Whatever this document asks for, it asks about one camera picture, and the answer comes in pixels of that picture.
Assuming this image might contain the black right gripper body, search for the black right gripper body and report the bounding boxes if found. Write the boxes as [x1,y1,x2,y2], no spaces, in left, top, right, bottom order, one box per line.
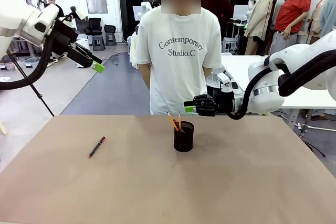
[212,87,235,118]

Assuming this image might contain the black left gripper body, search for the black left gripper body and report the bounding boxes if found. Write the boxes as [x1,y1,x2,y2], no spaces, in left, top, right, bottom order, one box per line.
[51,20,80,57]

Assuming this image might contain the dark red pen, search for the dark red pen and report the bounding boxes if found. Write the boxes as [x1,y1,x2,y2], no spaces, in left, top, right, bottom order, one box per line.
[173,119,185,132]

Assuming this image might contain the black pen with pink cap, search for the black pen with pink cap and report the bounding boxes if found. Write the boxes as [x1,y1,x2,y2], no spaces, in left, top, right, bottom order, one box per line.
[88,136,107,159]

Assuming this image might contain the person's right forearm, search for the person's right forearm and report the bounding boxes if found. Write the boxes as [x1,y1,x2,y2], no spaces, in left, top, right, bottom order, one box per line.
[138,63,152,90]

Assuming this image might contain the black mesh pen holder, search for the black mesh pen holder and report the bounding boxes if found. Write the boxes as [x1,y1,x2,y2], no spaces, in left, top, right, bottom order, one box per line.
[173,121,195,153]

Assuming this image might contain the grey plastic stool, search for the grey plastic stool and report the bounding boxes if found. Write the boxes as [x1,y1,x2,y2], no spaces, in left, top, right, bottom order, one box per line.
[91,35,107,52]

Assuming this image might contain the clear plastic wrapped chair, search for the clear plastic wrapped chair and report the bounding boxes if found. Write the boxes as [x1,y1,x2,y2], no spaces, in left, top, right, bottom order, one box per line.
[206,67,227,86]

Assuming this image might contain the black office chair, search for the black office chair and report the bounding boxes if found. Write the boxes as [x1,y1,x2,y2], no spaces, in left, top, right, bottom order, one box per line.
[83,17,103,36]

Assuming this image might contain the black bag on stool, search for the black bag on stool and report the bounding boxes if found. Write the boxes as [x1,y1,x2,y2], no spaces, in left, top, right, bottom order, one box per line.
[104,24,118,47]

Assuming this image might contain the person in black clothes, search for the person in black clothes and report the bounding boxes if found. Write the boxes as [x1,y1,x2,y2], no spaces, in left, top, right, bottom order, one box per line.
[46,0,65,18]

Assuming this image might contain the white work table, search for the white work table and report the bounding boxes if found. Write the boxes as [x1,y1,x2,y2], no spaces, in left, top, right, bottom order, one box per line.
[221,54,336,110]

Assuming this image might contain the clear plastic storage box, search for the clear plastic storage box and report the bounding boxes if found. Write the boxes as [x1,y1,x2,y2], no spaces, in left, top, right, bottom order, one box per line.
[20,56,42,69]

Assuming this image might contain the person in white T-shirt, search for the person in white T-shirt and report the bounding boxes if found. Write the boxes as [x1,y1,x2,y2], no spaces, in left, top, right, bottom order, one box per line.
[133,0,223,116]

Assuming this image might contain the cream hanging cloth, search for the cream hanging cloth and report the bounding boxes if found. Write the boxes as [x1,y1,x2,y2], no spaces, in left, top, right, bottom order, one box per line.
[130,33,140,70]

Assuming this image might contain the black tripod stand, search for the black tripod stand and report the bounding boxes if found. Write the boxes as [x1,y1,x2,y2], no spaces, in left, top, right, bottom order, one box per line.
[6,50,56,118]

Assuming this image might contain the silver light stand legs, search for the silver light stand legs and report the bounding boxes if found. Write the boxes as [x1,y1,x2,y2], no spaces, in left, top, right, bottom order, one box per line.
[296,122,336,138]

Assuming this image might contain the mannequin in beige coat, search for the mannequin in beige coat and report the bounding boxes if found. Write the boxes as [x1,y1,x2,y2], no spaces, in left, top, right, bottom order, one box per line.
[244,0,279,56]

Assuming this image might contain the mannequin with bucket hat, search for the mannequin with bucket hat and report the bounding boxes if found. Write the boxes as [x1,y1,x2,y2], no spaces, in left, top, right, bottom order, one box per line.
[307,0,336,44]

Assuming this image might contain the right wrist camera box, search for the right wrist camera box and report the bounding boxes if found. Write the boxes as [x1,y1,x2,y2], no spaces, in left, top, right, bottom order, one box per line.
[216,72,240,91]

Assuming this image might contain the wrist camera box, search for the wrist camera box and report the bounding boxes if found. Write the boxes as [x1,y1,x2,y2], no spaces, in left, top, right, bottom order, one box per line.
[216,72,240,91]
[64,5,85,23]

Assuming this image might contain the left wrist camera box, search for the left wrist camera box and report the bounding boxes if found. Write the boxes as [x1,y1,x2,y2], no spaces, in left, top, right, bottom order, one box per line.
[64,5,85,23]

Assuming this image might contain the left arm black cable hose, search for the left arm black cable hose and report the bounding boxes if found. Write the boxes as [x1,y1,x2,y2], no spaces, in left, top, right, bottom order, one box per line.
[0,28,57,90]

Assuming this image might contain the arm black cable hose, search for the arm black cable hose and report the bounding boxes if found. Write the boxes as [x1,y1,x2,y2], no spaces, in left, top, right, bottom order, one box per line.
[0,28,57,90]
[226,49,336,120]

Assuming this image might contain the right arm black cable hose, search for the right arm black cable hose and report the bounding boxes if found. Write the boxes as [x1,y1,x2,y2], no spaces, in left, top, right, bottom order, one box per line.
[226,49,336,120]

